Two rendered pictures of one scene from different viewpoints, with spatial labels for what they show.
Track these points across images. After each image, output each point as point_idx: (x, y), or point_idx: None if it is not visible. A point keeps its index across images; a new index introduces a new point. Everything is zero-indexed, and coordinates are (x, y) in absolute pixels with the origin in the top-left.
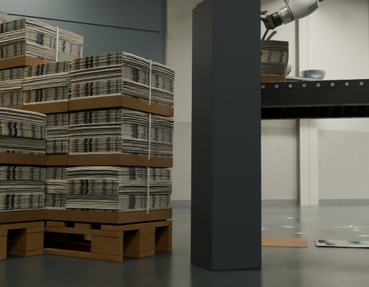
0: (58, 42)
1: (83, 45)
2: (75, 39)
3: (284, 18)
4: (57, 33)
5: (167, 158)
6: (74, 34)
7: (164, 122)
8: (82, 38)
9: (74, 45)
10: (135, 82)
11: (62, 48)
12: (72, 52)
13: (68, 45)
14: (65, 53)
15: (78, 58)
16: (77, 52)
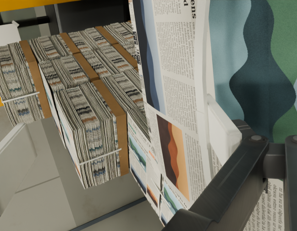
0: (94, 155)
1: (83, 128)
2: (79, 139)
3: None
4: (85, 162)
5: None
6: (74, 142)
7: None
8: (73, 130)
9: (89, 137)
10: None
11: (98, 149)
12: (98, 136)
13: (92, 143)
14: (102, 144)
15: (101, 126)
16: (95, 131)
